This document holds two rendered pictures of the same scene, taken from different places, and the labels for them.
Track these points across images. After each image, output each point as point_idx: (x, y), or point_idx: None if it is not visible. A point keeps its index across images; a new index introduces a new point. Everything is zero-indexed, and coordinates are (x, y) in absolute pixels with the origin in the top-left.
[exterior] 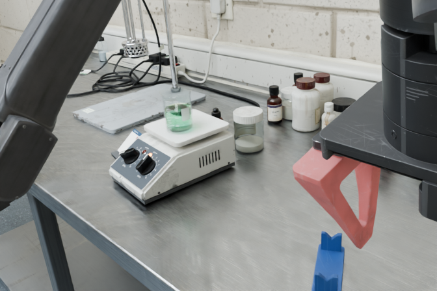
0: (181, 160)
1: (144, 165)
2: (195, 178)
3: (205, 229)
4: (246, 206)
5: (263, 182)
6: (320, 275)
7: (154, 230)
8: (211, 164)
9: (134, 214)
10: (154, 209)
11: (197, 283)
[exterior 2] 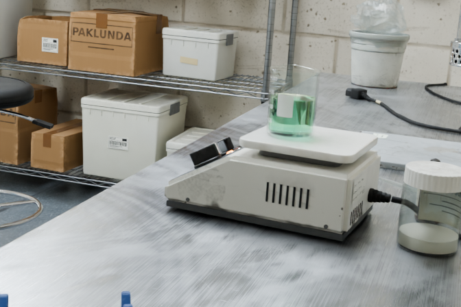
0: (234, 168)
1: (199, 154)
2: (253, 214)
3: (136, 249)
4: (222, 267)
5: (312, 270)
6: (1, 300)
7: (111, 222)
8: (287, 207)
9: (141, 207)
10: (162, 214)
11: (6, 262)
